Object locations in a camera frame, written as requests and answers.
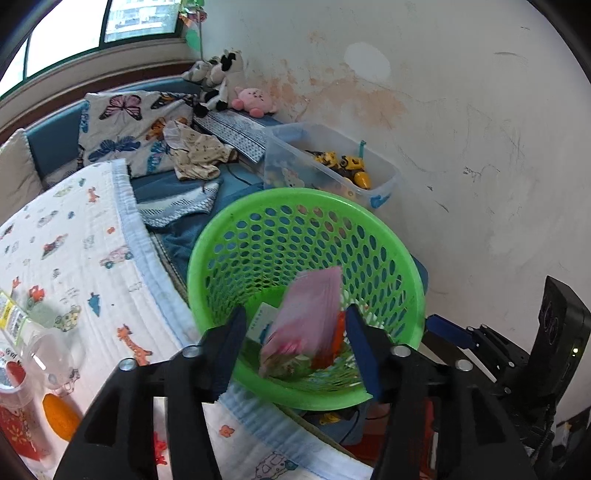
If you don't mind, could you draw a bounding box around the red pink paper box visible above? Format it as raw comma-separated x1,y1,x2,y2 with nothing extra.
259,266,342,380

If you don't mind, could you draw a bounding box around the colourful pinwheel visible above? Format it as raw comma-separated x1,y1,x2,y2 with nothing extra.
178,0,207,58

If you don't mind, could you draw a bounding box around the pink plush toy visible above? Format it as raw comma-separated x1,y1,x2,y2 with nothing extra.
231,87,277,119

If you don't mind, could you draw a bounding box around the yellow toy truck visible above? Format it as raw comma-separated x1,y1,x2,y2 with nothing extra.
307,150,372,190

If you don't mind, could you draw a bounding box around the grey plush toy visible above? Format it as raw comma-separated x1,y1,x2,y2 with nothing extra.
181,57,218,84

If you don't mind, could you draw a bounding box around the clear plastic bottle yellow label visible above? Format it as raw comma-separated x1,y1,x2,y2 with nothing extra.
1,291,79,396

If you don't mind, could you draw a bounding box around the orange round lid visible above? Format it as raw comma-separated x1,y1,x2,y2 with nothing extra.
42,393,81,442

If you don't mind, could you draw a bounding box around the green plastic mesh basket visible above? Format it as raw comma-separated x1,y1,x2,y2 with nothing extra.
186,186,427,412

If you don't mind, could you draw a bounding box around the red plastic noodle cup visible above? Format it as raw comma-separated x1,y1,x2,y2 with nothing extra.
0,359,52,462

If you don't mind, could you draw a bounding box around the cartoon printed white tablecloth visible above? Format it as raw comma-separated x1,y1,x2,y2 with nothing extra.
1,160,372,479

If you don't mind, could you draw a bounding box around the blue sofa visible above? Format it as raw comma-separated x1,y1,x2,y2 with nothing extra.
0,75,288,296

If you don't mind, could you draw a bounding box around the window with green frame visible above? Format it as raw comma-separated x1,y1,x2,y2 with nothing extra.
1,0,181,96

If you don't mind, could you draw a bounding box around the crumpled patterned cloth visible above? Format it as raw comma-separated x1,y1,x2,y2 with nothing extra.
163,120,238,181

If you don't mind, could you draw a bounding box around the butterfly print pillow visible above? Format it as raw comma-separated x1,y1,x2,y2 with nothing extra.
78,91,194,178

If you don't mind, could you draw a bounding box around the clear plastic toy bin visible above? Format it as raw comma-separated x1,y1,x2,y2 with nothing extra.
263,122,400,210

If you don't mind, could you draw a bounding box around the cow plush toy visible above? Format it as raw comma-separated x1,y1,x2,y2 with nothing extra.
193,50,246,118

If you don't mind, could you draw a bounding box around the grey white cushion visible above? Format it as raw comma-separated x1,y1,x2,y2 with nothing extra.
0,129,43,223

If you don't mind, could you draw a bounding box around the white milk carton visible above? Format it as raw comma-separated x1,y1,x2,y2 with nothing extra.
246,302,278,346

